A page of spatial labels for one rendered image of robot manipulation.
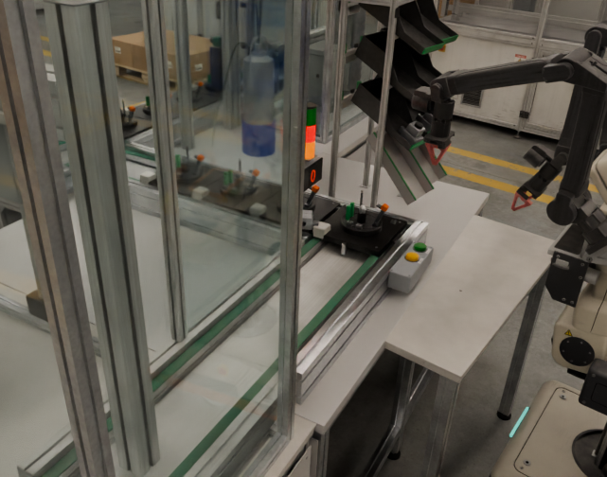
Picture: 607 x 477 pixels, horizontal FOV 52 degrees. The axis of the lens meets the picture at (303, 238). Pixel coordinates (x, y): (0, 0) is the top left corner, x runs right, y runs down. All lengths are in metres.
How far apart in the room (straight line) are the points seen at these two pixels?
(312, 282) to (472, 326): 0.49
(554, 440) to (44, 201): 2.10
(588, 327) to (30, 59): 1.78
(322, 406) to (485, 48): 4.86
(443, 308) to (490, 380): 1.16
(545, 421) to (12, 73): 2.22
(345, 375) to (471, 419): 1.28
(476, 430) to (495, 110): 3.87
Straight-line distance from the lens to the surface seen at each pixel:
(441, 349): 1.77
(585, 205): 1.77
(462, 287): 2.04
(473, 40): 6.08
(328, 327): 1.62
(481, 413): 2.88
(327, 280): 1.88
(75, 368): 0.76
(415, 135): 2.14
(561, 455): 2.42
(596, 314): 2.05
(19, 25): 0.60
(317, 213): 2.14
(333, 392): 1.59
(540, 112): 5.98
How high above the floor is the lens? 1.96
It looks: 30 degrees down
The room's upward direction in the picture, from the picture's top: 2 degrees clockwise
